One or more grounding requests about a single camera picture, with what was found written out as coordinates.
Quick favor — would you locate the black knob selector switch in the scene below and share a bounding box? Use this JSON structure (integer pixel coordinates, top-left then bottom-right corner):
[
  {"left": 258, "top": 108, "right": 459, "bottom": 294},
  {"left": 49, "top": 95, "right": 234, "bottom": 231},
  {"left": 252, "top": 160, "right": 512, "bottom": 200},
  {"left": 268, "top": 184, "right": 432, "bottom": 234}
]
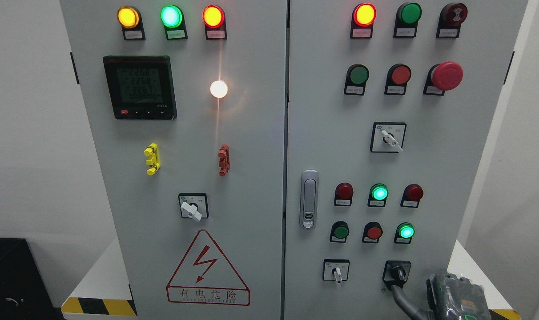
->
[{"left": 382, "top": 260, "right": 411, "bottom": 290}]

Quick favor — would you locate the red terminal connector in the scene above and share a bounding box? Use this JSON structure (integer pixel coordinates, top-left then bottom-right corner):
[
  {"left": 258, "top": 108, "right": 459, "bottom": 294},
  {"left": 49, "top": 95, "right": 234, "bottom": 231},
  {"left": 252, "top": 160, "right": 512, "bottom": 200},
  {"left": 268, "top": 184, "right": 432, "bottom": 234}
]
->
[{"left": 218, "top": 144, "right": 230, "bottom": 177}]

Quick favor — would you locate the dark red light left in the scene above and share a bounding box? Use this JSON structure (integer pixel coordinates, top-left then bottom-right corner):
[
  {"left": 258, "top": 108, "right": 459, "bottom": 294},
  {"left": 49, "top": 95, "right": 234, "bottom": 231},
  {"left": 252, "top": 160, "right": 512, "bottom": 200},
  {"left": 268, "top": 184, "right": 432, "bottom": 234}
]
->
[{"left": 334, "top": 182, "right": 354, "bottom": 207}]

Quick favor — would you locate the dark red light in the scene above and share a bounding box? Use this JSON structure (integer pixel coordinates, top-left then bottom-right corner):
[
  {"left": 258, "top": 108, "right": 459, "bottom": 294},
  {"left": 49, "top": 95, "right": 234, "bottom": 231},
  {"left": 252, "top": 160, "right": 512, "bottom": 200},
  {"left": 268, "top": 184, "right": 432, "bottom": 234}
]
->
[
  {"left": 334, "top": 182, "right": 354, "bottom": 207},
  {"left": 400, "top": 184, "right": 424, "bottom": 208}
]

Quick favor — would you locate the white glowing indicator light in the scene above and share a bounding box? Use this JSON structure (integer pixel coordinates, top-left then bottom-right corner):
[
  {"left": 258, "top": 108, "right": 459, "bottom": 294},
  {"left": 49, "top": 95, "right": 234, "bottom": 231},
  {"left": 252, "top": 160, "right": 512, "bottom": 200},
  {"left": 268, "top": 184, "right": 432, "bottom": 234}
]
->
[{"left": 210, "top": 80, "right": 229, "bottom": 99}]

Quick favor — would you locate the green push button lower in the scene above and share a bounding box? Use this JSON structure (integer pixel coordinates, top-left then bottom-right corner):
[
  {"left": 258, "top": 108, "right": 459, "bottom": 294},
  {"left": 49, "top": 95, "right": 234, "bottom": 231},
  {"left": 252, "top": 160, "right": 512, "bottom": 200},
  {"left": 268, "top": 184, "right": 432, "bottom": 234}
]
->
[{"left": 329, "top": 221, "right": 350, "bottom": 243}]

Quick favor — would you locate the green push button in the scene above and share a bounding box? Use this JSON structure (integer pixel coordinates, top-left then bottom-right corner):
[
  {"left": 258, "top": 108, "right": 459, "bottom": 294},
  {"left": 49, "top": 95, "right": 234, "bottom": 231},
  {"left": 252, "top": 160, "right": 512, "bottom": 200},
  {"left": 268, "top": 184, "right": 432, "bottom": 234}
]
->
[
  {"left": 343, "top": 64, "right": 370, "bottom": 96},
  {"left": 329, "top": 221, "right": 350, "bottom": 243}
]

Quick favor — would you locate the grey left cabinet door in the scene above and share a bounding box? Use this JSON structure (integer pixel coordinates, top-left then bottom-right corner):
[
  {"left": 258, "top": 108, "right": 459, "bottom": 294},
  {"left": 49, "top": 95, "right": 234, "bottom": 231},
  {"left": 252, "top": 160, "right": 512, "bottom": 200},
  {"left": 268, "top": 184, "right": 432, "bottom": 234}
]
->
[{"left": 60, "top": 0, "right": 287, "bottom": 320}]

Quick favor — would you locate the grey cabinet door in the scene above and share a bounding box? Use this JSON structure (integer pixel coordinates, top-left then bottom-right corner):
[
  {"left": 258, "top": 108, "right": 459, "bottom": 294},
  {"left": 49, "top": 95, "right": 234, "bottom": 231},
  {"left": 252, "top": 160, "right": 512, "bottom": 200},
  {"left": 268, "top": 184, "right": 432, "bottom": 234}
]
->
[
  {"left": 283, "top": 0, "right": 528, "bottom": 320},
  {"left": 60, "top": 0, "right": 287, "bottom": 320}
]

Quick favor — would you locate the lit green light middle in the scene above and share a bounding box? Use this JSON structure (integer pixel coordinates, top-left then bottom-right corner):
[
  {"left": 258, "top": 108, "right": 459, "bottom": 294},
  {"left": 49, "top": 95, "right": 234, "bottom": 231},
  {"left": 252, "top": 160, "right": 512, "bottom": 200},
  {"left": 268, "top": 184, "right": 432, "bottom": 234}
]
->
[{"left": 367, "top": 184, "right": 389, "bottom": 208}]

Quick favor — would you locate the yellow terminal connector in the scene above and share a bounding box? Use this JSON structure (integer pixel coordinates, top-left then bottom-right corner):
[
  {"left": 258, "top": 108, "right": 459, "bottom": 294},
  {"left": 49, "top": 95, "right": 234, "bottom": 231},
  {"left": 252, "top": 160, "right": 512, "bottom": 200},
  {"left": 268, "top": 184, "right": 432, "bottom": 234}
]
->
[{"left": 144, "top": 143, "right": 161, "bottom": 176}]

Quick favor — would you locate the green push button upper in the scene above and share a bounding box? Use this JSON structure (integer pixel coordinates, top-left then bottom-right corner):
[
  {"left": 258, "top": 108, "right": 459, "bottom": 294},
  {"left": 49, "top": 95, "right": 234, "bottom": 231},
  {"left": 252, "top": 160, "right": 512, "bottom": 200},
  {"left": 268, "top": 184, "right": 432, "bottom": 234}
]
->
[{"left": 343, "top": 64, "right": 370, "bottom": 96}]

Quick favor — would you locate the red push button lower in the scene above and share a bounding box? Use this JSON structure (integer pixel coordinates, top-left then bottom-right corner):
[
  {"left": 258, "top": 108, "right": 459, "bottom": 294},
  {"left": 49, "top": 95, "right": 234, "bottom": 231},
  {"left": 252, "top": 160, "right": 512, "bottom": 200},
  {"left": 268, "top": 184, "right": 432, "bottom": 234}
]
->
[{"left": 362, "top": 221, "right": 383, "bottom": 244}]

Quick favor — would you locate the red push button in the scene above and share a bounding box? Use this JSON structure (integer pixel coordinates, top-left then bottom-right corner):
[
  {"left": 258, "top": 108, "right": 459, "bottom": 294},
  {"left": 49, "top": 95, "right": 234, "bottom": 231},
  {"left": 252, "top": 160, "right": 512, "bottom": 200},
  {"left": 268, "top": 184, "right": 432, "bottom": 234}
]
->
[
  {"left": 362, "top": 221, "right": 383, "bottom": 244},
  {"left": 385, "top": 63, "right": 411, "bottom": 96}
]

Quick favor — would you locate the red electrical warning sticker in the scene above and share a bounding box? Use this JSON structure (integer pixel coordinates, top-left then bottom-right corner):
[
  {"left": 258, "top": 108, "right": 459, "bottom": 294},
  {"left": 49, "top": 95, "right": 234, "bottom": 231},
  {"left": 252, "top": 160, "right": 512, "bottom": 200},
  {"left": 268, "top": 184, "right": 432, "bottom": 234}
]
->
[{"left": 166, "top": 229, "right": 250, "bottom": 306}]

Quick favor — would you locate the grey right cabinet door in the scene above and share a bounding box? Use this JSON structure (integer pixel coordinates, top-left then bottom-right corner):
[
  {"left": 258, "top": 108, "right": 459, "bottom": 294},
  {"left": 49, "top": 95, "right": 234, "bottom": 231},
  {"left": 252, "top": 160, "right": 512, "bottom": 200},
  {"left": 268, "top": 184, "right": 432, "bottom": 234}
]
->
[{"left": 283, "top": 0, "right": 528, "bottom": 320}]

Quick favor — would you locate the dark red light right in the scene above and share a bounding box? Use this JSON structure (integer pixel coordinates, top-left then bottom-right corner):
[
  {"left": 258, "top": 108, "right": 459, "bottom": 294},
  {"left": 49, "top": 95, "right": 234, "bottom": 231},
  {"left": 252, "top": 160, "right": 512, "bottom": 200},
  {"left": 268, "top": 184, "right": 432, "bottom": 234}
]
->
[{"left": 400, "top": 184, "right": 424, "bottom": 208}]

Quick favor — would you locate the black digital power meter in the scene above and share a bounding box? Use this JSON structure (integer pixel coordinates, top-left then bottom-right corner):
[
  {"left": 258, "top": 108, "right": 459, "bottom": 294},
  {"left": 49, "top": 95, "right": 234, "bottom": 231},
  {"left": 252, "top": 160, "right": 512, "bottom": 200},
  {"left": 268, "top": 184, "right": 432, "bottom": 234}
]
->
[{"left": 103, "top": 56, "right": 177, "bottom": 121}]

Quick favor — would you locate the lit green button lower right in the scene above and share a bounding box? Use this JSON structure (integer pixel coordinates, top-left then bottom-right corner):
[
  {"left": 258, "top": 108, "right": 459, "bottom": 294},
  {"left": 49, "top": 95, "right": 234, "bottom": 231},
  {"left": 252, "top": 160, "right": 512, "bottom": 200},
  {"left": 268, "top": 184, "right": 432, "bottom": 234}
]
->
[{"left": 394, "top": 222, "right": 414, "bottom": 244}]

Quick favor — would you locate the red push button upper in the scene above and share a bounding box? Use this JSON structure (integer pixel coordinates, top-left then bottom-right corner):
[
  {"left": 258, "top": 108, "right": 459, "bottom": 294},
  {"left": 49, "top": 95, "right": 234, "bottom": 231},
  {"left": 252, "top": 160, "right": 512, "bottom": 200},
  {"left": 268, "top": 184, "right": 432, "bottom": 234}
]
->
[{"left": 385, "top": 63, "right": 411, "bottom": 96}]

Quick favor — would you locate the red indicator light left door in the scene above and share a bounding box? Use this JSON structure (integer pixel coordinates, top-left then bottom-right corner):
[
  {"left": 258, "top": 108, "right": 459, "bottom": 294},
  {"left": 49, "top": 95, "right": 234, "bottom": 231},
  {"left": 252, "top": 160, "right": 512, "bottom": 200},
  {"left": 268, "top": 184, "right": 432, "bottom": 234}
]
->
[{"left": 202, "top": 4, "right": 227, "bottom": 40}]

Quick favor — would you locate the red indicator light door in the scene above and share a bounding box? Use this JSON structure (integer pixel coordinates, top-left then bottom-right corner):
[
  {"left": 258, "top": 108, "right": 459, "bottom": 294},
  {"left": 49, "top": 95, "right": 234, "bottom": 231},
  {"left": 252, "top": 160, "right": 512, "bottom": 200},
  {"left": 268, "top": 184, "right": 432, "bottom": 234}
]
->
[
  {"left": 350, "top": 3, "right": 377, "bottom": 39},
  {"left": 202, "top": 4, "right": 227, "bottom": 40}
]

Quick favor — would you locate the green indicator light top left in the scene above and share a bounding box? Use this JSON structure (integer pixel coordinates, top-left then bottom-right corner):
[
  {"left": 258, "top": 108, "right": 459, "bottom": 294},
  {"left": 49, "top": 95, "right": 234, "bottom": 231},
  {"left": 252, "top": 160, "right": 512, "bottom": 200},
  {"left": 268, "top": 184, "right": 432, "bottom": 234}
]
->
[{"left": 161, "top": 5, "right": 188, "bottom": 40}]

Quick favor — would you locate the red indicator light right door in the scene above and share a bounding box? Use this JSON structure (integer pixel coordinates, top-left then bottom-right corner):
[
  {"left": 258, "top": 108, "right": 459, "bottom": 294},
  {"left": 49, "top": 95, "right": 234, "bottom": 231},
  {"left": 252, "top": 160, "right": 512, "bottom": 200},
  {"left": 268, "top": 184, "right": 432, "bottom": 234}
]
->
[{"left": 350, "top": 3, "right": 377, "bottom": 39}]

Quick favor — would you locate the red emergency stop button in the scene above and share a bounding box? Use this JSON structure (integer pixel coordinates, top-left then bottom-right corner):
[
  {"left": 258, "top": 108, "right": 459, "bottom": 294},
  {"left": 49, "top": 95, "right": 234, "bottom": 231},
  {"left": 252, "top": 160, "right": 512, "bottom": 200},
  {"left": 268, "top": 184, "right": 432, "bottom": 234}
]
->
[{"left": 423, "top": 61, "right": 463, "bottom": 96}]

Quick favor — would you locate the yellow indicator light top left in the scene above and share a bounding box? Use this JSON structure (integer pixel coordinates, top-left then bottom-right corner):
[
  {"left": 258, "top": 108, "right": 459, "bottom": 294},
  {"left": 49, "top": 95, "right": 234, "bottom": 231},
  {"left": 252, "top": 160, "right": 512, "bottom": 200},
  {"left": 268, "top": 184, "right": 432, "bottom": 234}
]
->
[{"left": 117, "top": 6, "right": 145, "bottom": 41}]

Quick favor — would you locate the dark green indicator light top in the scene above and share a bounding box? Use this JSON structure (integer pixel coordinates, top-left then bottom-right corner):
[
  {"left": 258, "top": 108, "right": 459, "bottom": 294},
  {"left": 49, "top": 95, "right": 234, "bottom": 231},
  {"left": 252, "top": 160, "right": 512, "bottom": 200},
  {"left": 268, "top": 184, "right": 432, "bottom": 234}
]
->
[{"left": 393, "top": 2, "right": 422, "bottom": 38}]

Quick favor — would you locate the white platform hazard stripe left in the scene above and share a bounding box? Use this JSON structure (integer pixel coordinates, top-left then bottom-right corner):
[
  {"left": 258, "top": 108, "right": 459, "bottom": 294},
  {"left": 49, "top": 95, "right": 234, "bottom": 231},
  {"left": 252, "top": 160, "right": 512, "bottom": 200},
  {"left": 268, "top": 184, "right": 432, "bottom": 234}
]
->
[{"left": 70, "top": 238, "right": 132, "bottom": 300}]

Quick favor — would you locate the white platform hazard stripe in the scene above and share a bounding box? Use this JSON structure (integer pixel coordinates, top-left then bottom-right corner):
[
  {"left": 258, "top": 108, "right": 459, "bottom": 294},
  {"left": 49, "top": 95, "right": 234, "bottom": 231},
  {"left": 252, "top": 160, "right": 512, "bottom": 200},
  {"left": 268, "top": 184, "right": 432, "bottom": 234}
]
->
[
  {"left": 429, "top": 242, "right": 522, "bottom": 320},
  {"left": 70, "top": 238, "right": 132, "bottom": 300}
]

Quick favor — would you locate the white platform hazard stripe right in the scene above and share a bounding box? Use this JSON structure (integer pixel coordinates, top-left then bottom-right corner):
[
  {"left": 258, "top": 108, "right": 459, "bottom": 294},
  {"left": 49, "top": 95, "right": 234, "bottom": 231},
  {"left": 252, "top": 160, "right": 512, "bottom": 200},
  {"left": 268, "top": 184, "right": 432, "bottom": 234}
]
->
[{"left": 429, "top": 242, "right": 522, "bottom": 320}]

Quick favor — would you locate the dark red buzzer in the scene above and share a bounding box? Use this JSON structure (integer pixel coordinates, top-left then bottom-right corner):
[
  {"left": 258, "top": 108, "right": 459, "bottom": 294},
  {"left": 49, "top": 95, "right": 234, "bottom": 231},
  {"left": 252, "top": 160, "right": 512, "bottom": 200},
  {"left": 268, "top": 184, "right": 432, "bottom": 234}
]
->
[{"left": 436, "top": 3, "right": 467, "bottom": 39}]

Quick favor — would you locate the black box lower left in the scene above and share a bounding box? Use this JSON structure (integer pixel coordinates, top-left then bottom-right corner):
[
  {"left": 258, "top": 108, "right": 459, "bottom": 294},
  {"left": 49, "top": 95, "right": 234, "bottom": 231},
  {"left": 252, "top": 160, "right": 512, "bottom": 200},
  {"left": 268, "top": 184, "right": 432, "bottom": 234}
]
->
[{"left": 0, "top": 238, "right": 59, "bottom": 320}]

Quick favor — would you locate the silver door lock handle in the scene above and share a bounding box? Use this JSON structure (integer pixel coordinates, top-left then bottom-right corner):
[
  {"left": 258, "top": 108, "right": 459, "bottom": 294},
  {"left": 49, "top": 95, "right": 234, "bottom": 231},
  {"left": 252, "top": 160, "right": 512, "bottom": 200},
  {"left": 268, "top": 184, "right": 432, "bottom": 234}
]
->
[{"left": 300, "top": 170, "right": 319, "bottom": 230}]

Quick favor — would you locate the white selector switch left door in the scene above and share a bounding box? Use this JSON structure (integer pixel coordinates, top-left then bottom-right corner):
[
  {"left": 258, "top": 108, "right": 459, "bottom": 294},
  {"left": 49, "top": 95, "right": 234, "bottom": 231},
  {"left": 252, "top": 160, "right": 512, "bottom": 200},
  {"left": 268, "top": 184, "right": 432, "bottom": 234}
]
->
[{"left": 178, "top": 193, "right": 209, "bottom": 222}]

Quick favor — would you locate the white selector switch upper right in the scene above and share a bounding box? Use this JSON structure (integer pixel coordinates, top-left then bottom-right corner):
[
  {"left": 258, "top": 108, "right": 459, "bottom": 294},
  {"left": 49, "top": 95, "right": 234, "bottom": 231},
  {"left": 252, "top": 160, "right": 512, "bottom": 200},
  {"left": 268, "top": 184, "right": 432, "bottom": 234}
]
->
[{"left": 370, "top": 122, "right": 406, "bottom": 153}]

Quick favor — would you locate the white selector switch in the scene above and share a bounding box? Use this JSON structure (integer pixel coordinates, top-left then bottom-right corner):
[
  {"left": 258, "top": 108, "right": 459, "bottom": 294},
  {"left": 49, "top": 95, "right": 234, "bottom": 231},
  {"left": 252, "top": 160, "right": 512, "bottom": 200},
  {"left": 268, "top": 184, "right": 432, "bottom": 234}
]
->
[
  {"left": 322, "top": 259, "right": 350, "bottom": 284},
  {"left": 370, "top": 122, "right": 406, "bottom": 153}
]

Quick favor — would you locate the white selector switch lower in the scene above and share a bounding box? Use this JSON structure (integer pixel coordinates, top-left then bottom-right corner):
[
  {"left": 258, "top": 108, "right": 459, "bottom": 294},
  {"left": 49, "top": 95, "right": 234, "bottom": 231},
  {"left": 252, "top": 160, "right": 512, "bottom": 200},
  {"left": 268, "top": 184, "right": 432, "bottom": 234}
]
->
[{"left": 322, "top": 259, "right": 350, "bottom": 284}]

